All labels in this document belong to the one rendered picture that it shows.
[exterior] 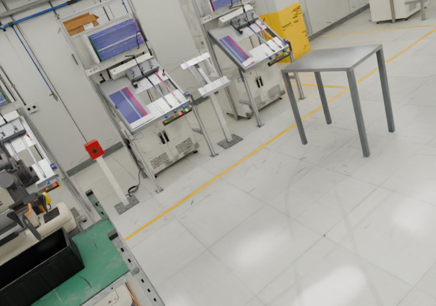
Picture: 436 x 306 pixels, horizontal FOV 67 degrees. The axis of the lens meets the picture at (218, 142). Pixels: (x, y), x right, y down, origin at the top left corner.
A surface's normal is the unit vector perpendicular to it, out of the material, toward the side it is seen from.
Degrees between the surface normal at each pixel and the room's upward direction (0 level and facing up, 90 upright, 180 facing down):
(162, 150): 90
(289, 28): 90
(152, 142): 90
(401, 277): 0
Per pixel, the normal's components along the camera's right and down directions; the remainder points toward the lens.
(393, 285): -0.35, -0.84
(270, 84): 0.50, 0.20
